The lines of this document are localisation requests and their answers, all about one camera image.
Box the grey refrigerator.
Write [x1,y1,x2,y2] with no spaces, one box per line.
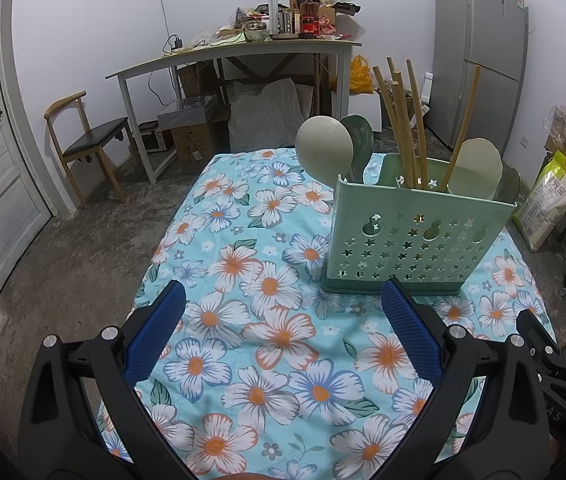
[425,0,532,151]

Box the white and yellow rice bag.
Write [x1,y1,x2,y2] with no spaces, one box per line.
[512,149,566,253]

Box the cream rice spoon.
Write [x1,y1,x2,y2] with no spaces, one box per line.
[296,116,355,183]

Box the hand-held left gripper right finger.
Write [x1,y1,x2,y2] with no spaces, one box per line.
[370,280,558,480]

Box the green utensil holder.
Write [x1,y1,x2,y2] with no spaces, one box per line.
[320,152,518,296]

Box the bundle of bamboo chopsticks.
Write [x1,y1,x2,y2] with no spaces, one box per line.
[372,57,482,193]

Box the white rice spoon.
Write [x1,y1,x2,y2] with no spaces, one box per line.
[445,137,504,196]

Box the toaster oven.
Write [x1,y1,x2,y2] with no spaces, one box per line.
[135,127,170,157]

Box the floral tablecloth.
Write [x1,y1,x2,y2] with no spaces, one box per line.
[95,147,556,480]

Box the glass bowl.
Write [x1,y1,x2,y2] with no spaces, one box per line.
[243,20,270,42]

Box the grey striped box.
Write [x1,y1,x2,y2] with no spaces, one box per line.
[270,0,302,40]

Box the white sack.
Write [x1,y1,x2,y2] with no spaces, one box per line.
[227,78,314,154]

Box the white plastic box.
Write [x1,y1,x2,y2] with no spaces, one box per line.
[420,72,435,111]

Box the grey metal box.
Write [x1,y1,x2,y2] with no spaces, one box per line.
[157,96,220,131]

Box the yellow plastic bag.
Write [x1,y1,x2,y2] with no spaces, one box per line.
[350,55,375,95]

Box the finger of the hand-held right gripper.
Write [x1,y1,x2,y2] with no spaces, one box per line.
[517,309,566,401]

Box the green rice spoon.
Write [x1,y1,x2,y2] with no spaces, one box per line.
[340,114,375,183]

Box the grey table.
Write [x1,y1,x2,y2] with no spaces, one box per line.
[105,39,364,185]

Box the cooking oil bottle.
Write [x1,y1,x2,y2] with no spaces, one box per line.
[300,0,318,37]

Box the wooden chair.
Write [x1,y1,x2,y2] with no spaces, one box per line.
[44,91,132,209]

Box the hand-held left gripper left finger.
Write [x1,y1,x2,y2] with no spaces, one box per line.
[18,280,188,480]

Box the wall cable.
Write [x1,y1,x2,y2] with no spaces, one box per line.
[159,0,174,41]

